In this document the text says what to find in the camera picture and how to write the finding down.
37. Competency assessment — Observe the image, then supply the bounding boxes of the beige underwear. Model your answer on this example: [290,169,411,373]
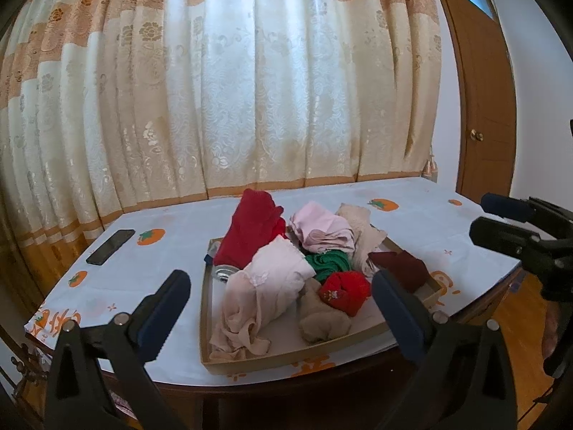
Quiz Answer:
[336,203,387,278]

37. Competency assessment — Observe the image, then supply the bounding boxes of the maroon underwear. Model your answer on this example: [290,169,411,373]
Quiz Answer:
[368,250,429,294]

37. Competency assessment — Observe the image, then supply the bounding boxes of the bright red underwear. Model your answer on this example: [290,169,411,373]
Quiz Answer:
[318,271,371,317]

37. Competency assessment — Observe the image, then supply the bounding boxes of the dark red underwear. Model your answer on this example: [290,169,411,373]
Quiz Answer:
[214,189,287,270]

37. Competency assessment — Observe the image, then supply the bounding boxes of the tan underwear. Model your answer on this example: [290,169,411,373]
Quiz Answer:
[297,278,352,344]

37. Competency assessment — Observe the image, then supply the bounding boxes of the light pink underwear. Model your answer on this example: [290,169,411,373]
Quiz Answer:
[289,201,355,253]

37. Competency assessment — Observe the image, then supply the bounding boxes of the black smartphone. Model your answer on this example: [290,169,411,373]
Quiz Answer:
[86,229,135,266]

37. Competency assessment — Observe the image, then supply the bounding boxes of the green underwear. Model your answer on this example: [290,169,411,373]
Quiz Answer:
[305,249,352,285]

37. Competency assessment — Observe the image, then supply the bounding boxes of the pale pink underwear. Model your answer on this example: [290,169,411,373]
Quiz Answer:
[210,236,316,361]

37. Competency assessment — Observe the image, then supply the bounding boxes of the beige floral curtain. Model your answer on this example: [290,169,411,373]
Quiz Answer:
[0,0,445,279]

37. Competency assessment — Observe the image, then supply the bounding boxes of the brass door knob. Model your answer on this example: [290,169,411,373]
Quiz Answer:
[470,129,484,142]

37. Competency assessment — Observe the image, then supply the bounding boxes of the brown wooden door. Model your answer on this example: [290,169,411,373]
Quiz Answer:
[440,0,517,202]

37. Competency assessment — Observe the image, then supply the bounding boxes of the cardboard tray box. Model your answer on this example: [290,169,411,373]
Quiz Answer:
[199,234,445,376]

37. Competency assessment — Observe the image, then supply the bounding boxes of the grey white underwear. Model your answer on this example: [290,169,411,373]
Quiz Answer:
[212,264,240,282]

